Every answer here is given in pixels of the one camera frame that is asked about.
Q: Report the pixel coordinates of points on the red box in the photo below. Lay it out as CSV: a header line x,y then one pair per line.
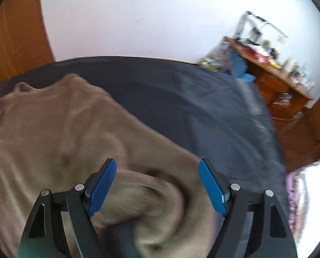
x,y
258,56

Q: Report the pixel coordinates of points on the plastic bag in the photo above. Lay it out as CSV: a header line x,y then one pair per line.
x,y
221,51

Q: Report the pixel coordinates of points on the green basin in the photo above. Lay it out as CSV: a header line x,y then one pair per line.
x,y
209,64

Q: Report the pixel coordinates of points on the wooden sideboard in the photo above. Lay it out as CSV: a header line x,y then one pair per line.
x,y
273,83

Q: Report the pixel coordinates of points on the brown fleece garment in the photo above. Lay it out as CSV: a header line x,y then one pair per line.
x,y
55,129

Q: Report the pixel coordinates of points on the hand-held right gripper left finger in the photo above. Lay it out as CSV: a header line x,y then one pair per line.
x,y
103,185

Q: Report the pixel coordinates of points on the blue cardboard box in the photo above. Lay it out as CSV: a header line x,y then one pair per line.
x,y
239,65

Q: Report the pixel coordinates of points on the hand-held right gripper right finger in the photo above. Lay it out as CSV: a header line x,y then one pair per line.
x,y
213,188

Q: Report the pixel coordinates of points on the wooden door with metal latch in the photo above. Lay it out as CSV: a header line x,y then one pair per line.
x,y
17,37

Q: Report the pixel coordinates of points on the pink floral bed sheet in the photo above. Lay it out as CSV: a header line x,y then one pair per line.
x,y
297,201

